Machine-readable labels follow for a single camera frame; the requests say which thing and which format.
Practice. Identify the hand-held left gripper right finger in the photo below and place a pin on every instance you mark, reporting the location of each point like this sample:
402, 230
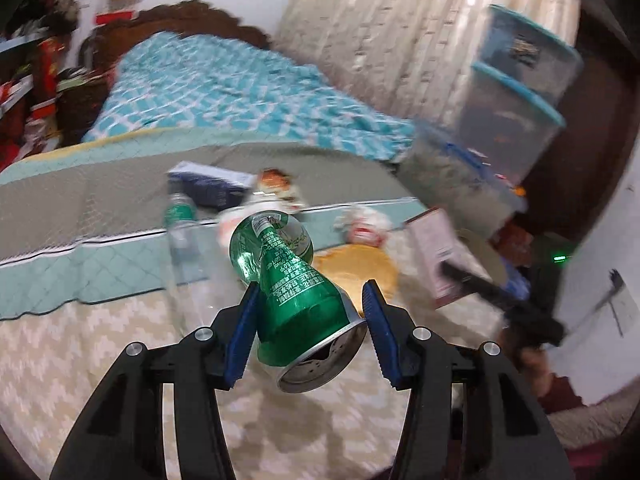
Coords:
380, 330

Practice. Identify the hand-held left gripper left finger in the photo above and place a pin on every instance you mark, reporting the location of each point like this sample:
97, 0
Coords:
242, 330

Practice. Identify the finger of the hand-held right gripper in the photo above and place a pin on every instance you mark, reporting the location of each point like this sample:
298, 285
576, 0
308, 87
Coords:
500, 297

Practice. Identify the green drink can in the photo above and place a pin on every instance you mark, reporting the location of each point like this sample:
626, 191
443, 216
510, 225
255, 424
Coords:
290, 305

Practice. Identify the yellow plastic basin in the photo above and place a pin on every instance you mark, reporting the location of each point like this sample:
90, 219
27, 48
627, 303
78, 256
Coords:
360, 270

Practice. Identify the pink and white carton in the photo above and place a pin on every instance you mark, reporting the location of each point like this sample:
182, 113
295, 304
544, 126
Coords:
435, 245

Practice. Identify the white and red wrapper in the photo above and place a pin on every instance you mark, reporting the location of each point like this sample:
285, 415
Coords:
365, 227

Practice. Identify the clear plastic bottle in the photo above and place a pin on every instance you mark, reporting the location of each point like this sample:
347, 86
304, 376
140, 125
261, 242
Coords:
182, 230

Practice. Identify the orange and white snack packet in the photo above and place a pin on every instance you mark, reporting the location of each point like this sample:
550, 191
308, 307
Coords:
275, 187

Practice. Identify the blue cardboard box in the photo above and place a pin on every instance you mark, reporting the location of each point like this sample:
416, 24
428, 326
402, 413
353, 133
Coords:
210, 185

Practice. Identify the person's right forearm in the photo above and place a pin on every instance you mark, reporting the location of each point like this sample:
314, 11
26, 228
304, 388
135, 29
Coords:
565, 395

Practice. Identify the person's right hand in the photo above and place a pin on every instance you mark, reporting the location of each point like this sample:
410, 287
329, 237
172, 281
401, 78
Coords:
535, 367

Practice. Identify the patterned bed sheet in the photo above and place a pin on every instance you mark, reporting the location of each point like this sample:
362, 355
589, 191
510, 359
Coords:
75, 360

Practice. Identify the plain clear teal-lid storage box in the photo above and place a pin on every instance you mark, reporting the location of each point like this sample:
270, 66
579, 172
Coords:
505, 125

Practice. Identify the dark brown door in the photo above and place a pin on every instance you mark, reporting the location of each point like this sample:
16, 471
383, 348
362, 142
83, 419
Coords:
600, 135

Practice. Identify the teal patterned blanket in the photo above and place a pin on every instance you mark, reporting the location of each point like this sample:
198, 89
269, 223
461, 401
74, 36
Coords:
210, 90

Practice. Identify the labelled clear teal-lid storage box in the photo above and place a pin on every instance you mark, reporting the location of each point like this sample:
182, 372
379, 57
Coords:
530, 55

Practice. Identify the beige leaf-print curtain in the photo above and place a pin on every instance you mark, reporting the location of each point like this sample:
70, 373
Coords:
400, 25

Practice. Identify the cluttered shelf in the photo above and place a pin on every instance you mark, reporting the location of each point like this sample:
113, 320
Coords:
35, 85

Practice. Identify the carved wooden headboard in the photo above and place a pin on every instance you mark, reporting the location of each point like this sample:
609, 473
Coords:
165, 15

